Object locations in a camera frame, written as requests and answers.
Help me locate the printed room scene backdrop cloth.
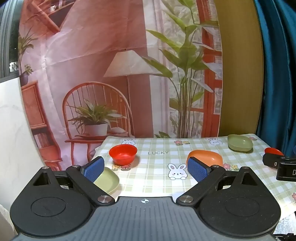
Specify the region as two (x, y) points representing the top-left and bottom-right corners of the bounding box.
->
(17, 0), (224, 171)

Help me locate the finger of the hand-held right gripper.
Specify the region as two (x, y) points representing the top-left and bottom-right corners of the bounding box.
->
(262, 154), (282, 168)

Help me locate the checked bunny print tablecloth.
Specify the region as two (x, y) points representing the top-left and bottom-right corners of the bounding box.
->
(95, 133), (296, 235)

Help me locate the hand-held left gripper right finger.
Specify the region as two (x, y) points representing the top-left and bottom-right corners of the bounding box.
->
(177, 157), (258, 205)

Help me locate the yellow wooden panel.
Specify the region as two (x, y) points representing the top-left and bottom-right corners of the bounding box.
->
(213, 0), (265, 138)

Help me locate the blue curtain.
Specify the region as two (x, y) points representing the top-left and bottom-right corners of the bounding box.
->
(253, 0), (296, 158)

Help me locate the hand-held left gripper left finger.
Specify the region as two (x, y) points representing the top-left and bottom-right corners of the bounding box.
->
(32, 156), (114, 205)

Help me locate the green plastic plate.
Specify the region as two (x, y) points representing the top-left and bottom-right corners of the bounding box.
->
(93, 167), (120, 195)
(227, 134), (253, 153)

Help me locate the dark window frame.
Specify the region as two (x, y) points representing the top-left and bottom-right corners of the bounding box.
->
(0, 0), (24, 82)

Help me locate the orange plastic plate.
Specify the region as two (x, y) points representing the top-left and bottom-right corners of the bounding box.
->
(186, 150), (224, 168)

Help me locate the red plastic bowl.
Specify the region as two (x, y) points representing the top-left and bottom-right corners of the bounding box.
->
(264, 147), (284, 156)
(109, 144), (138, 166)

